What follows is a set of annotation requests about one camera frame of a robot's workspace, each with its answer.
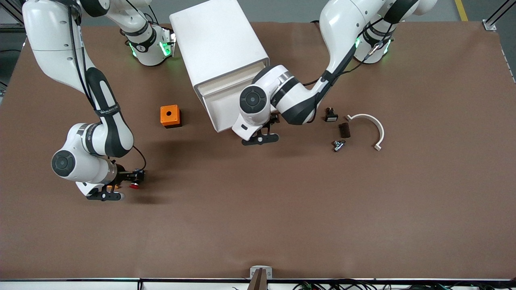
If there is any red push button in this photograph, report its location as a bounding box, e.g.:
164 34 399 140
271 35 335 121
129 171 145 190

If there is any white plastic drawer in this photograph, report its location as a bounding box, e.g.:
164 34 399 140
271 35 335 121
197 60 269 96
202 70 279 133

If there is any white drawer cabinet housing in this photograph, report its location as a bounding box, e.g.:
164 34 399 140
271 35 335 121
169 0 270 97

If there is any orange box with hole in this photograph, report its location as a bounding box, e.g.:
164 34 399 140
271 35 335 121
160 105 182 129

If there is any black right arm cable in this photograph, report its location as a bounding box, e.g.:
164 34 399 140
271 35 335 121
67 0 147 173

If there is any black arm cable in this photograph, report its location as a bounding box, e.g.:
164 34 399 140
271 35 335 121
67 0 147 173
302 8 399 87

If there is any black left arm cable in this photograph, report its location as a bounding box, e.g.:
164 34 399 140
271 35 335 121
302 8 399 87

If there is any white curved bracket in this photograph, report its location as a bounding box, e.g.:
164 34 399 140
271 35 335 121
345 114 385 151

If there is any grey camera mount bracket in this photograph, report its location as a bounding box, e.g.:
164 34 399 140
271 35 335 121
248 266 273 290

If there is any black cable bundle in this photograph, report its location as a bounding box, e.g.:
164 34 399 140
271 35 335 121
294 281 516 290

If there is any aluminium frame profile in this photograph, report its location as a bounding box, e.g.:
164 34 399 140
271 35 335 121
483 0 516 31

